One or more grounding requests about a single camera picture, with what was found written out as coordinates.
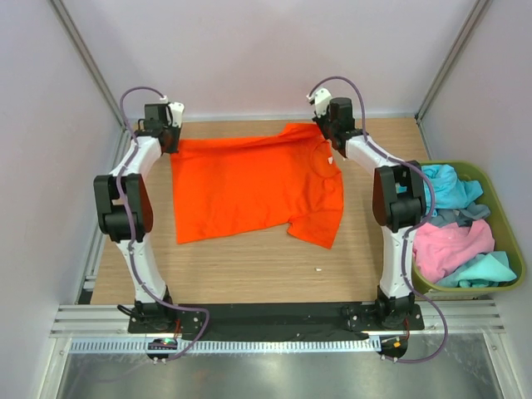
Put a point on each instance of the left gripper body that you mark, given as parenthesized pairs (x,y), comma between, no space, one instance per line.
(174,137)

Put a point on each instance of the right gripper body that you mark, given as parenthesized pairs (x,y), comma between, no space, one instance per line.
(326,125)

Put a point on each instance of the orange t-shirt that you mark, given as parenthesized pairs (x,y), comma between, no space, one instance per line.
(229,186)

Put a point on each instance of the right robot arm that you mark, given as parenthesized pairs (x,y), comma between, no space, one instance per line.
(398,202)

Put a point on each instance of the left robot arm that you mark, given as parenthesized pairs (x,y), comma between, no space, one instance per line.
(126,216)

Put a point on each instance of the light blue t-shirt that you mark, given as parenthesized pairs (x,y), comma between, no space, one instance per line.
(450,191)

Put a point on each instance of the grey t-shirt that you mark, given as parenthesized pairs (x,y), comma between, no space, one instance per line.
(462,217)

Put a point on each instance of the pink t-shirt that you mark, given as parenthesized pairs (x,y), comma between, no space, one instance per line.
(440,251)

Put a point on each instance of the turquoise t-shirt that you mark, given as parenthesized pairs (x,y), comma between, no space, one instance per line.
(483,271)

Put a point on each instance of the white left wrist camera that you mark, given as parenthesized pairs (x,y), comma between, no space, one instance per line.
(174,110)

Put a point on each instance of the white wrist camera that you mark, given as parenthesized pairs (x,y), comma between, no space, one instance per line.
(320,99)
(174,110)

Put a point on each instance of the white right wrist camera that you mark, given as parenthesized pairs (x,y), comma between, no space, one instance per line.
(320,99)

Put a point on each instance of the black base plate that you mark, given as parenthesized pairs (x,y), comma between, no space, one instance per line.
(270,322)

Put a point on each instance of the white slotted cable duct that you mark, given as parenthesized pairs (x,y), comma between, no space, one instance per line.
(163,345)

